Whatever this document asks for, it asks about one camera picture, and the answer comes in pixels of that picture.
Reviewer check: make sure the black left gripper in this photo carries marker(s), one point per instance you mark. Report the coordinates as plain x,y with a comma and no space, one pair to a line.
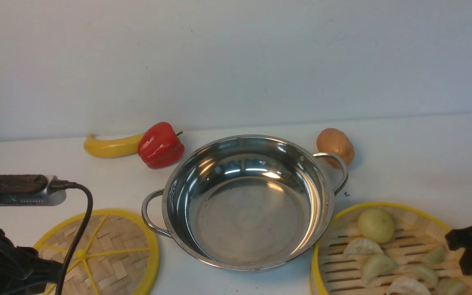
22,270

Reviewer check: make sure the bamboo steamer basket yellow rim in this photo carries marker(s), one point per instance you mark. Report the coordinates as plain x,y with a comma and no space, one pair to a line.
332,273

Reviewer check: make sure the bamboo steamer lid yellow rim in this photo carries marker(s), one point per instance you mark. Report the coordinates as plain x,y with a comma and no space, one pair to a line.
117,255

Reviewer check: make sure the stainless steel pot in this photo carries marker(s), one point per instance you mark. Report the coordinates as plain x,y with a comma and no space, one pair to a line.
247,203

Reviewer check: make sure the green dumpling upper right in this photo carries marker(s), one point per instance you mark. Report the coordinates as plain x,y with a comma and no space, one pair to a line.
435,256

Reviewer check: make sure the green dumpling bottom right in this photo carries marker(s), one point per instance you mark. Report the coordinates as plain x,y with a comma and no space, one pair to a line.
451,286

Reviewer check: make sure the green dumpling right middle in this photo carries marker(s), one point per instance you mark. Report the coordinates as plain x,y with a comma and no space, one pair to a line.
424,273

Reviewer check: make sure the white dumpling bottom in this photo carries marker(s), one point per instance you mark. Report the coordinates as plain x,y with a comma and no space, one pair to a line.
405,285

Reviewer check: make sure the yellow toy banana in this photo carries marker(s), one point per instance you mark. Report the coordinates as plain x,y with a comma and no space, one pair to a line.
115,148

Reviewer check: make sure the brown toy potato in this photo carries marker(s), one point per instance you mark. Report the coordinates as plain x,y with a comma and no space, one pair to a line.
332,140

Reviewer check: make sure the red toy bell pepper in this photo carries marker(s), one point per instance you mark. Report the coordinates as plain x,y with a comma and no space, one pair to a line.
160,146

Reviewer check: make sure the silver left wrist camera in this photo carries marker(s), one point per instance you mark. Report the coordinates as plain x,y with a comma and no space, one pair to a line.
47,197

